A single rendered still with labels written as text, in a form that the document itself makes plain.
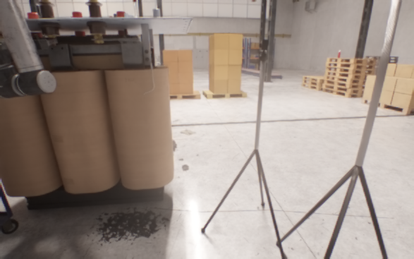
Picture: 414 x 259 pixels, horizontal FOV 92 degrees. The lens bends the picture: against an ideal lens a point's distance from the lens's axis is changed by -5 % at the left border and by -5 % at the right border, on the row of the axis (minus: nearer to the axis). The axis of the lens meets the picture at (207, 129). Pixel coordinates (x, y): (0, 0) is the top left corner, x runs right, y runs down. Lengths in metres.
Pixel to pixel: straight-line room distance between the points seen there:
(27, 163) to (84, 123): 0.52
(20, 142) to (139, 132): 0.80
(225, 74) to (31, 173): 5.16
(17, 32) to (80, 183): 1.04
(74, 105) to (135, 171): 0.61
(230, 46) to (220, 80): 0.96
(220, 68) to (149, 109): 4.76
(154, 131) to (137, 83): 0.34
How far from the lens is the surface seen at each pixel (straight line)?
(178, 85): 6.11
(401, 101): 6.26
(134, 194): 1.92
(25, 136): 1.82
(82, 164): 1.71
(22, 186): 2.00
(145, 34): 1.52
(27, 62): 1.23
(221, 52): 6.07
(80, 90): 1.55
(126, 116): 1.49
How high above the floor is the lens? 1.15
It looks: 19 degrees down
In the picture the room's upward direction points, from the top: straight up
